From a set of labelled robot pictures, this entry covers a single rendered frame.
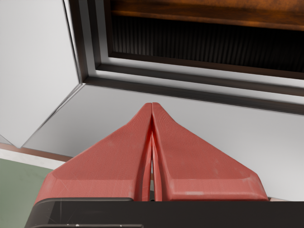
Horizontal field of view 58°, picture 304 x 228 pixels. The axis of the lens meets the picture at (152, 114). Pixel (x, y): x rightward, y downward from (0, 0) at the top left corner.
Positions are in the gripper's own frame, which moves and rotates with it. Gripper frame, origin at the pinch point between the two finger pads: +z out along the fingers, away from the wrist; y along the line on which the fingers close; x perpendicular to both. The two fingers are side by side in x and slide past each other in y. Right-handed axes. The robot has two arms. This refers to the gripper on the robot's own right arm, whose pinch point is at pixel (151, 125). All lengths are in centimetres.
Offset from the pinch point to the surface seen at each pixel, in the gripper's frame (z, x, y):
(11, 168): 119, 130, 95
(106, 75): 11.2, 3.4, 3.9
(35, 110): 11.4, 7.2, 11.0
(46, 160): 32, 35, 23
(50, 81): 10.9, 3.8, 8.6
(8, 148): 16.4, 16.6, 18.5
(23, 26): 11.3, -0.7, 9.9
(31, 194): 117, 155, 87
